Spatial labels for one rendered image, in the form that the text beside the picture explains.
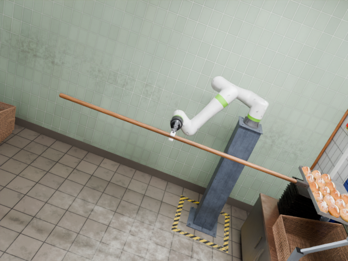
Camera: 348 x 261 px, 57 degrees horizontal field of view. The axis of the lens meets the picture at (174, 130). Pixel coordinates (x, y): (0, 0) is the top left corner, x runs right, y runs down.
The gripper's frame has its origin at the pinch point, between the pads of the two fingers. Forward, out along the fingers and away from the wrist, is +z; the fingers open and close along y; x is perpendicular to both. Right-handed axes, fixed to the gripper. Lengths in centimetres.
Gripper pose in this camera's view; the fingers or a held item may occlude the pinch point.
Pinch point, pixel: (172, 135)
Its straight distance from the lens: 217.2
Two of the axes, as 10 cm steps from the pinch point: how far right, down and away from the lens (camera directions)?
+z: -1.4, 4.1, -9.0
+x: -9.4, -3.5, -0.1
